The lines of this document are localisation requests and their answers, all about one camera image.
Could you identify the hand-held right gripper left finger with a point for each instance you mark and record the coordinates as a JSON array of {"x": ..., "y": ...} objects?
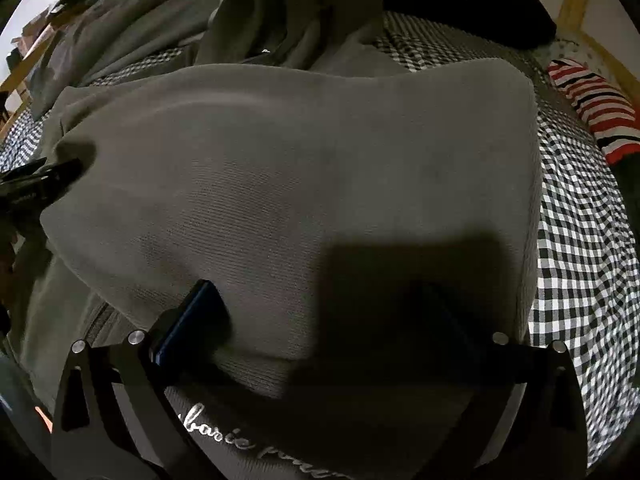
[{"x": 192, "y": 317}]

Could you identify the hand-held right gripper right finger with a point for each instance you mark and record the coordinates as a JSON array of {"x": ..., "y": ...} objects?
[{"x": 450, "y": 325}]

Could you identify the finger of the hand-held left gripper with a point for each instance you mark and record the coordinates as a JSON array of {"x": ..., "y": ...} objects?
[{"x": 57, "y": 172}]

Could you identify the grey knit sweater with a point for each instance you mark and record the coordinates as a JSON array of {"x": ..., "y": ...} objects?
[{"x": 300, "y": 170}]

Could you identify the black white checkered bedsheet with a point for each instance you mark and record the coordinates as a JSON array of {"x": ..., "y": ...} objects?
[{"x": 575, "y": 240}]

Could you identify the grey striped duvet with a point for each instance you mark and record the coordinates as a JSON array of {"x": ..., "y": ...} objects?
[{"x": 125, "y": 30}]

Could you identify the red white striped cloth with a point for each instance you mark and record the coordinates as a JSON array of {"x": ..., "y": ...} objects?
[{"x": 600, "y": 105}]

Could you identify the floral white mattress pad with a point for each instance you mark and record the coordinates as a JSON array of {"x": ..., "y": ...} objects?
[{"x": 575, "y": 52}]

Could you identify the olive green cloth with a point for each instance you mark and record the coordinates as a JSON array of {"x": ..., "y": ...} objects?
[{"x": 320, "y": 15}]

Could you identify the black cloth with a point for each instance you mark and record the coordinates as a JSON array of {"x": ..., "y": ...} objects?
[{"x": 480, "y": 5}]

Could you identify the wooden bed frame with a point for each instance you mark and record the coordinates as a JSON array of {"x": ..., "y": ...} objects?
[{"x": 572, "y": 0}]

